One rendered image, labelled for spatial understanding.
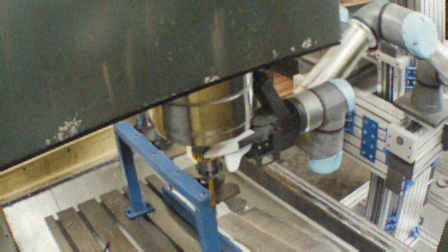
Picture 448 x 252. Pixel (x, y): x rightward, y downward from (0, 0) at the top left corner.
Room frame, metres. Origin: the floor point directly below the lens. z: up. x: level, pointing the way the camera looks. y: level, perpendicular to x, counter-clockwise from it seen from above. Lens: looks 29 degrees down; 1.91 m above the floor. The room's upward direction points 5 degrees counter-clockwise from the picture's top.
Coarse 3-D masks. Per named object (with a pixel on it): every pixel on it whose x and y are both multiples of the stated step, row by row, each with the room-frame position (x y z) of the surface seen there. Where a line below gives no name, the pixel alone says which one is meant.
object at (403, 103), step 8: (400, 96) 1.44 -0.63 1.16; (408, 96) 1.44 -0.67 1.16; (392, 104) 1.41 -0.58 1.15; (400, 104) 1.38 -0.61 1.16; (408, 104) 1.38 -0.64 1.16; (408, 112) 1.34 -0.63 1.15; (416, 112) 1.32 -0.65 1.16; (424, 112) 1.31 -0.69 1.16; (440, 112) 1.30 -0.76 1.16; (400, 120) 1.35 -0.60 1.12; (408, 120) 1.36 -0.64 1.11; (416, 120) 1.33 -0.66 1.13; (424, 120) 1.27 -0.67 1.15; (432, 120) 1.26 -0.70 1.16; (440, 120) 1.25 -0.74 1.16; (424, 128) 1.28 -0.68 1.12
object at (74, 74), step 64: (0, 0) 0.47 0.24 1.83; (64, 0) 0.51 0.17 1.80; (128, 0) 0.56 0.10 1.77; (192, 0) 0.60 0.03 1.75; (256, 0) 0.66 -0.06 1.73; (320, 0) 0.72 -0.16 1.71; (0, 64) 0.46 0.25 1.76; (64, 64) 0.51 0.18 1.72; (128, 64) 0.55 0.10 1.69; (192, 64) 0.60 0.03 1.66; (256, 64) 0.65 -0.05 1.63; (0, 128) 0.45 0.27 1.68; (64, 128) 0.50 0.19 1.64
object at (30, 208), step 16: (112, 160) 1.67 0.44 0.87; (176, 160) 1.73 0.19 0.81; (80, 176) 1.58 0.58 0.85; (96, 176) 1.60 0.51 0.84; (112, 176) 1.61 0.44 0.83; (144, 176) 1.64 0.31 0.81; (160, 176) 1.65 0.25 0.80; (32, 192) 1.45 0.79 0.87; (48, 192) 1.48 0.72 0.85; (64, 192) 1.49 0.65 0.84; (80, 192) 1.51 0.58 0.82; (96, 192) 1.53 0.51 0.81; (16, 208) 1.37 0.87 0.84; (32, 208) 1.39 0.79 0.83; (48, 208) 1.41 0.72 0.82; (64, 208) 1.42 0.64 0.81; (224, 208) 1.54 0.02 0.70; (16, 224) 1.30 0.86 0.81; (32, 224) 1.32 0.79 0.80; (16, 240) 1.23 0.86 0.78; (32, 240) 1.25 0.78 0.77; (48, 240) 1.27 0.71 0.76
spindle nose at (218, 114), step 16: (240, 80) 0.69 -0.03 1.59; (192, 96) 0.67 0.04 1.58; (208, 96) 0.67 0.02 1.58; (224, 96) 0.68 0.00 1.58; (240, 96) 0.69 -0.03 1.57; (160, 112) 0.70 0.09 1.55; (176, 112) 0.68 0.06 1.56; (192, 112) 0.67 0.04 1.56; (208, 112) 0.67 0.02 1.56; (224, 112) 0.68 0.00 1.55; (240, 112) 0.69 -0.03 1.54; (160, 128) 0.70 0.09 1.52; (176, 128) 0.68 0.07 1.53; (192, 128) 0.67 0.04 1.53; (208, 128) 0.67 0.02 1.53; (224, 128) 0.67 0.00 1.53; (240, 128) 0.69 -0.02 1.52; (192, 144) 0.67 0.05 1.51; (208, 144) 0.67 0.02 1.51
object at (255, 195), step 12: (228, 180) 1.78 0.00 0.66; (240, 180) 1.76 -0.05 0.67; (252, 180) 1.74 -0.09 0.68; (252, 192) 1.68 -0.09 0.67; (264, 192) 1.66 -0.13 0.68; (252, 204) 1.61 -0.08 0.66; (264, 204) 1.59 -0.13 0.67; (276, 204) 1.57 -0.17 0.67; (288, 204) 1.55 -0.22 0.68; (288, 216) 1.49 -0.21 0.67; (300, 216) 1.47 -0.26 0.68; (312, 228) 1.39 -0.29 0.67; (336, 240) 1.29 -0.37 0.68
